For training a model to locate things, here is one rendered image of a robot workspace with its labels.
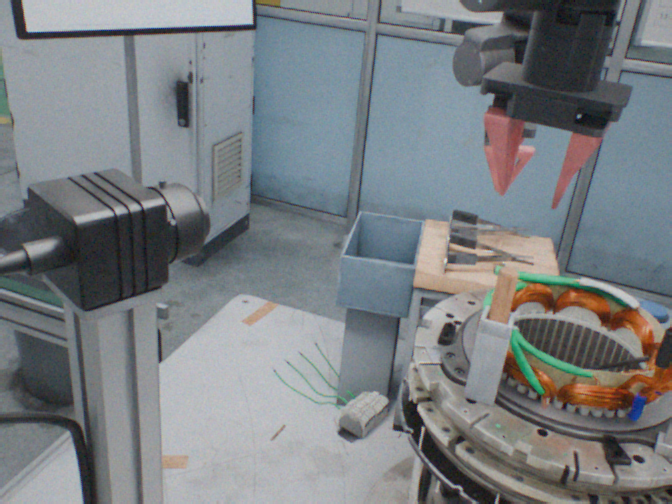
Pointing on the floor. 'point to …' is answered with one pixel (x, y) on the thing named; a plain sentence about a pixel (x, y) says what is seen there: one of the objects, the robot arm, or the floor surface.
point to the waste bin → (45, 368)
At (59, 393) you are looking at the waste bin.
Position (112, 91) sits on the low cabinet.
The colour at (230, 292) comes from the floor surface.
